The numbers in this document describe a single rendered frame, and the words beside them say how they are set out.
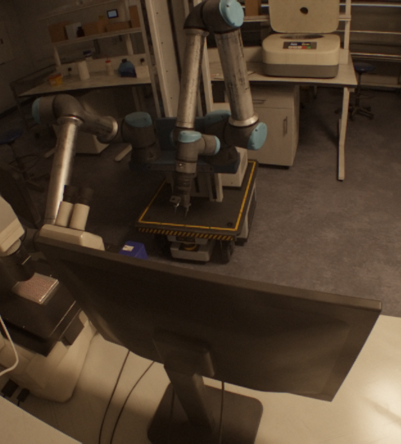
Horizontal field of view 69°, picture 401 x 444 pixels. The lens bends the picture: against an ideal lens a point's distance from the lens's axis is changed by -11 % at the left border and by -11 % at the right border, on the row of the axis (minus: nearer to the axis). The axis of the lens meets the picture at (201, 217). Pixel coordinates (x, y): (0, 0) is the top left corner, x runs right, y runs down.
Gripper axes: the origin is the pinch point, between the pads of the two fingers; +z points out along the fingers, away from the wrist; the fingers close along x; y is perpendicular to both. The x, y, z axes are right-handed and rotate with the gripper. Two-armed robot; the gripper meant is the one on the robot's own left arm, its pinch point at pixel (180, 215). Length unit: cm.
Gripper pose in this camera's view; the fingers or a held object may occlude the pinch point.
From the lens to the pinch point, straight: 145.0
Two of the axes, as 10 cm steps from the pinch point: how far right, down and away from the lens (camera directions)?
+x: 9.1, 2.6, -3.3
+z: -1.6, 9.4, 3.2
